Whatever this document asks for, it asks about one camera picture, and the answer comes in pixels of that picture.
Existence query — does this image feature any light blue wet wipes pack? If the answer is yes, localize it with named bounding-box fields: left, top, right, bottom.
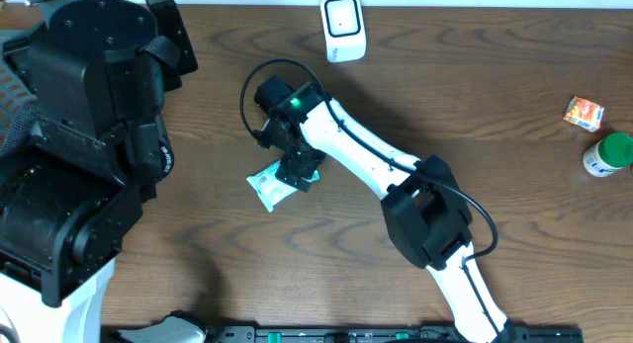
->
left=246, top=160, right=298, bottom=213

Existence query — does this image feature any small orange juice carton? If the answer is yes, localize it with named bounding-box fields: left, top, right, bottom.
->
left=563, top=96, right=604, bottom=132

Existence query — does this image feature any green lid jar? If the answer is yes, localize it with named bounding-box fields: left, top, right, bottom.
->
left=582, top=132, right=632, bottom=178

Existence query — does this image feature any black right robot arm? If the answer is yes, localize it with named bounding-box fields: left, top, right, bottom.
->
left=254, top=76, right=515, bottom=342

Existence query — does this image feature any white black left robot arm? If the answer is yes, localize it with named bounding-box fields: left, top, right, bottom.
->
left=1, top=0, right=198, bottom=342

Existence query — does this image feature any white barcode scanner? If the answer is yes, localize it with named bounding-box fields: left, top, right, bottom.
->
left=319, top=0, right=367, bottom=63

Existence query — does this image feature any grey plastic mesh basket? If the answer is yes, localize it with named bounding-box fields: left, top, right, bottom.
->
left=1, top=59, right=42, bottom=156

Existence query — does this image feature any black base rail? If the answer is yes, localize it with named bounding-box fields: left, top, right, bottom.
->
left=101, top=310, right=586, bottom=343

